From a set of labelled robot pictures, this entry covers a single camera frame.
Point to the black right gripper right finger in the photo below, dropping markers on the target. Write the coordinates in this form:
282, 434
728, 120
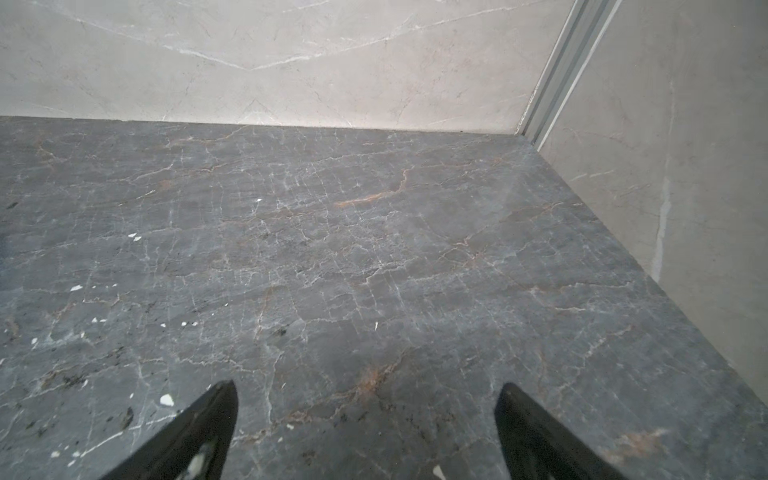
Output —
535, 445

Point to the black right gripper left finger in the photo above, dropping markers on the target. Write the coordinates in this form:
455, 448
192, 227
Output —
192, 446

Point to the aluminium right corner post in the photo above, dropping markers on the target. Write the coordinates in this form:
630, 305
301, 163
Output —
583, 30

